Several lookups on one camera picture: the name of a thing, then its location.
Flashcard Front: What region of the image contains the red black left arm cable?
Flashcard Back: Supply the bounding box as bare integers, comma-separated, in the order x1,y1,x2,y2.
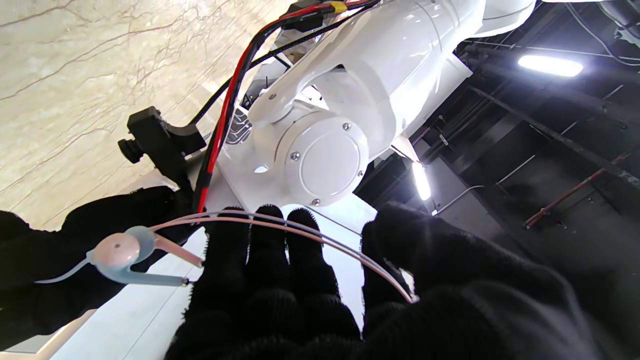
192,0,381,214

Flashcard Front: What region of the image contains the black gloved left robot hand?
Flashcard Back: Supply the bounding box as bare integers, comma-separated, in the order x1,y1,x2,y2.
0,186,204,351

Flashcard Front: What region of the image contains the white wired earphone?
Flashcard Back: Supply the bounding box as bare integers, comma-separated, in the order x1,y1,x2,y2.
35,210,419,305

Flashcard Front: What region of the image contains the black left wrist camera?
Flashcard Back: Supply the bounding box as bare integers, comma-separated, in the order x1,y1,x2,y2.
117,106,207,194

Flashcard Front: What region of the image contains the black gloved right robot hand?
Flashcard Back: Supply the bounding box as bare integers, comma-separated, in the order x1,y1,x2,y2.
165,202,617,360

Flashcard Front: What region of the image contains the bright ceiling light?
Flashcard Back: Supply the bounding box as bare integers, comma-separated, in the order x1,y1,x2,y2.
517,53,585,78
411,160,432,202

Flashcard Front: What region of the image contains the red ceiling pipe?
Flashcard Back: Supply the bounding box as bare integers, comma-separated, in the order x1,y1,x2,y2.
522,154,632,230

